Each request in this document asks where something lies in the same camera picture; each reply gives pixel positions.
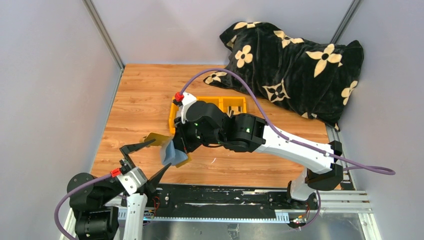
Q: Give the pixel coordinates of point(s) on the aluminium frame rail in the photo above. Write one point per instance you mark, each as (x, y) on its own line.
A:
(94, 14)

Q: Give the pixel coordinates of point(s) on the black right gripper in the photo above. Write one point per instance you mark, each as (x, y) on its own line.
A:
(181, 141)

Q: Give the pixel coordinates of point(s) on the yellow bin with black cards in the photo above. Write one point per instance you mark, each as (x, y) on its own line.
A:
(216, 100)

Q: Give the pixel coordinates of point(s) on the yellow bin with beige cards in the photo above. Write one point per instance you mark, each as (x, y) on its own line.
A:
(234, 101)

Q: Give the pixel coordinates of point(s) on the yellow bin with silver cards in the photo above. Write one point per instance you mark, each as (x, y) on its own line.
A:
(174, 109)

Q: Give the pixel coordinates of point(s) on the beige striped card stack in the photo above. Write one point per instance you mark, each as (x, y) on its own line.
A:
(234, 110)

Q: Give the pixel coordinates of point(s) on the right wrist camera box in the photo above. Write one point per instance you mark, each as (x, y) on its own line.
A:
(183, 101)

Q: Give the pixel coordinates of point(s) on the yellow leather card holder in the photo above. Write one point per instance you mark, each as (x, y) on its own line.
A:
(168, 153)

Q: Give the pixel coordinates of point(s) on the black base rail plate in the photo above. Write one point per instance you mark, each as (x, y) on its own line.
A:
(214, 203)

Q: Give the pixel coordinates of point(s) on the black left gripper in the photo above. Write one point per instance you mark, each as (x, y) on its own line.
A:
(126, 148)

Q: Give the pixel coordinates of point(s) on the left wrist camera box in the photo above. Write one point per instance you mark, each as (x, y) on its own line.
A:
(132, 180)

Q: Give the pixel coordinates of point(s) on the black floral fleece blanket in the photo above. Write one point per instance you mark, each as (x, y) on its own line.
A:
(314, 80)

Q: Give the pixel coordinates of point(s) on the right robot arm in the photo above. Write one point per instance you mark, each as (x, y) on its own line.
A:
(247, 133)

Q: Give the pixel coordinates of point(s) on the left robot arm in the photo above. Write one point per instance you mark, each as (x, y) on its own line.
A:
(89, 195)

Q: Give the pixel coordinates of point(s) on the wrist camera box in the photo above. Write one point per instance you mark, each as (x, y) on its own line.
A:
(132, 180)
(183, 101)

